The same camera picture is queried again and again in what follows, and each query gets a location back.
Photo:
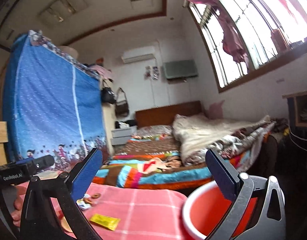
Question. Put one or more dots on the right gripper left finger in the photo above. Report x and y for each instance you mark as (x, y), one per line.
(39, 219)

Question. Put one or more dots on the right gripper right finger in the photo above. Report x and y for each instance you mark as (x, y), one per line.
(222, 174)

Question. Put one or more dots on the orange wrapper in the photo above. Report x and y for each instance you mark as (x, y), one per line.
(88, 201)

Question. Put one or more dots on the yellow sachet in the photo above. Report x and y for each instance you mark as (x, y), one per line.
(107, 222)

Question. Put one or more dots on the person's left hand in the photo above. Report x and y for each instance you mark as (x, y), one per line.
(18, 204)

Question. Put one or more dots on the light wooden board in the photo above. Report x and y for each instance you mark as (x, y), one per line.
(3, 141)

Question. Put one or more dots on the pink plaid cloth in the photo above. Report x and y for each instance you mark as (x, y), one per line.
(142, 214)

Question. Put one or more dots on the red plastic bucket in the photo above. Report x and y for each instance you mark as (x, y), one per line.
(203, 210)

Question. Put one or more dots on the white nightstand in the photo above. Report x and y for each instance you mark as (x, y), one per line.
(121, 136)

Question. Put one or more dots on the blue fabric wardrobe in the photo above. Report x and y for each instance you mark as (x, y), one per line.
(51, 104)

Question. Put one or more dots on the colourful patchwork bedspread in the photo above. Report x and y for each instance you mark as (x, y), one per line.
(156, 164)

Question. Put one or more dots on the black handbag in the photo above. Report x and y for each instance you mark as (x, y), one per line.
(107, 94)

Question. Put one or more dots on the floral pillow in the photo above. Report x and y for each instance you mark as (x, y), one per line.
(153, 130)

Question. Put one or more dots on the white floral quilt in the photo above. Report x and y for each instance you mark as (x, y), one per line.
(218, 134)

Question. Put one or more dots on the wooden desk shelf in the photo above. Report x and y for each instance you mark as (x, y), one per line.
(297, 108)

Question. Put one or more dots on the brown wooden headboard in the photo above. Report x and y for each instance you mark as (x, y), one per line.
(165, 115)

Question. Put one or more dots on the white air conditioner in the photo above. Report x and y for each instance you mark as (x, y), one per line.
(138, 54)

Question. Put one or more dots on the window with bars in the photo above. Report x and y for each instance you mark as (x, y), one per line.
(273, 33)

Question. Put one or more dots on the pink hanging clothes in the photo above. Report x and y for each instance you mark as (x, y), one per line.
(232, 44)

